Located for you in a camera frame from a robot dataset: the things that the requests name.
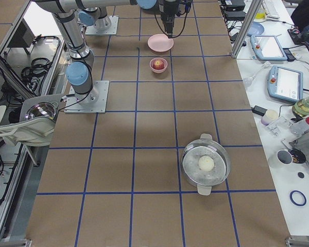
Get small pink bowl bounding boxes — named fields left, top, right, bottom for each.
left=149, top=57, right=168, bottom=74

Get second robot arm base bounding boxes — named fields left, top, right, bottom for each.
left=78, top=7, right=112, bottom=31

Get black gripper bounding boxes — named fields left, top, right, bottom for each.
left=160, top=0, right=180, bottom=39

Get white bun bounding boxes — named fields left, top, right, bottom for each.
left=198, top=155, right=215, bottom=171

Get red apple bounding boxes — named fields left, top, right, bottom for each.
left=151, top=59, right=165, bottom=70

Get far teach pendant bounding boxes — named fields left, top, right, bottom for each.
left=250, top=35, right=287, bottom=61

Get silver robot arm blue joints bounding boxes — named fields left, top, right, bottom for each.
left=35, top=1, right=156, bottom=107

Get purple white jar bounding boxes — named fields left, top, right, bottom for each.
left=261, top=109, right=279, bottom=126

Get black power adapter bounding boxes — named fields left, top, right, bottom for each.
left=251, top=105, right=267, bottom=116

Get blue rubber ring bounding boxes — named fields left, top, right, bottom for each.
left=289, top=189, right=307, bottom=207

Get white mug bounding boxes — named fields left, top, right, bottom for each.
left=268, top=149, right=293, bottom=168

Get pink plate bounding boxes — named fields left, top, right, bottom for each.
left=147, top=34, right=174, bottom=52

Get white keyboard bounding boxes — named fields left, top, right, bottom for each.
left=262, top=0, right=280, bottom=21

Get steel pot with handles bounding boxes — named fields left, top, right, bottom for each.
left=181, top=133, right=231, bottom=196

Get near teach pendant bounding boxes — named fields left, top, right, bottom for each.
left=267, top=65, right=303, bottom=103

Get teach pendant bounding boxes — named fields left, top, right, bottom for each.
left=267, top=65, right=303, bottom=103
left=250, top=35, right=287, bottom=61

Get blue plate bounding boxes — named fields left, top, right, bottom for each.
left=247, top=22, right=265, bottom=37

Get aluminium frame post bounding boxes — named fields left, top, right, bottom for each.
left=231, top=0, right=262, bottom=59

